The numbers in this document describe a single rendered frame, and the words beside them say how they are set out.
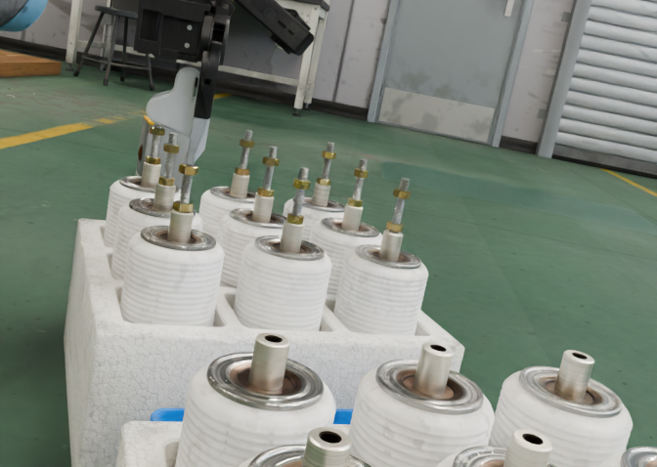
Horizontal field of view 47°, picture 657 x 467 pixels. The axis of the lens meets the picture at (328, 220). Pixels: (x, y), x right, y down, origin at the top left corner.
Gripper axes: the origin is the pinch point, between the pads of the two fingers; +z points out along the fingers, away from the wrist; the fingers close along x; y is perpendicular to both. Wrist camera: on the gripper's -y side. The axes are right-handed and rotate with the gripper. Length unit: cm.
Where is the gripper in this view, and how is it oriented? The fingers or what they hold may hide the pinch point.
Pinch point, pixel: (198, 150)
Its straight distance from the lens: 76.1
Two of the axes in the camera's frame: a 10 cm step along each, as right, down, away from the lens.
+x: 1.5, 2.5, -9.6
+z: -1.9, 9.6, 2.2
